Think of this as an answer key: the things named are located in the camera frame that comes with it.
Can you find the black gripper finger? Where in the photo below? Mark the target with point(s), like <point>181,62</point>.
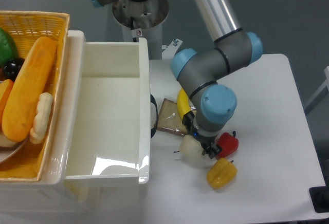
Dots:
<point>188,120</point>
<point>211,149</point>

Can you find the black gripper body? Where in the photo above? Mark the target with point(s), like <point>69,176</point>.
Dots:
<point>204,137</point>

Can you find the white pear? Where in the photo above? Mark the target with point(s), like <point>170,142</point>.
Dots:
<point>190,150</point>

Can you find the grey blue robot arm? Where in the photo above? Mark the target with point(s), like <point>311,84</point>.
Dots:
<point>196,73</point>

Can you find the yellow banana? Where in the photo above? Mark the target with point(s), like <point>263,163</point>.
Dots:
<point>183,104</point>

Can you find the brown bread slice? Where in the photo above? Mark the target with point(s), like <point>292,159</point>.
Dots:
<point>169,120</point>

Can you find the red bell pepper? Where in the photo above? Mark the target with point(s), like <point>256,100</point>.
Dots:
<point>228,143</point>

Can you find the yellow bell pepper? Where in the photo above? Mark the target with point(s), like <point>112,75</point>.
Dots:
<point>222,173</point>

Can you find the black white mug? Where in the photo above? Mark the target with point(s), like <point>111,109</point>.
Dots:
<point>154,116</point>

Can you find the white plastic bin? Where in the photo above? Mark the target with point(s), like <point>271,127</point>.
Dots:
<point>101,143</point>

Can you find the black device at edge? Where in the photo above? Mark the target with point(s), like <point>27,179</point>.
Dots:
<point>319,197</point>

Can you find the cream white squash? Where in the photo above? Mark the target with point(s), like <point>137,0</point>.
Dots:
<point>40,122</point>

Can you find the orange baguette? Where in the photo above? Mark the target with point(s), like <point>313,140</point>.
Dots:
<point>20,108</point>

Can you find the grey plate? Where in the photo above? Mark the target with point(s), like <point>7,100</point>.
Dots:
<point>9,148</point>

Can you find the black round fruit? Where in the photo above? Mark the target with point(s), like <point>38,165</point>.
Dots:
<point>12,67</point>

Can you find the yellow wicker basket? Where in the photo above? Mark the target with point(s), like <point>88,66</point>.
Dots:
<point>25,27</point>

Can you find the orange fruit piece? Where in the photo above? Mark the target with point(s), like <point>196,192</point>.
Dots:
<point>6,87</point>

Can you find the green vegetable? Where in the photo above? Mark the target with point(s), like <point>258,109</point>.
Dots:
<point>8,48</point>

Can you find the white metal bracket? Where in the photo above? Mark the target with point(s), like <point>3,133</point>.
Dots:
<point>169,51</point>

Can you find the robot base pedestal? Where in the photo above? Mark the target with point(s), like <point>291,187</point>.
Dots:
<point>142,20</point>

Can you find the white frame at right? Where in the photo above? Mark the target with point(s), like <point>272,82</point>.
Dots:
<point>320,93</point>

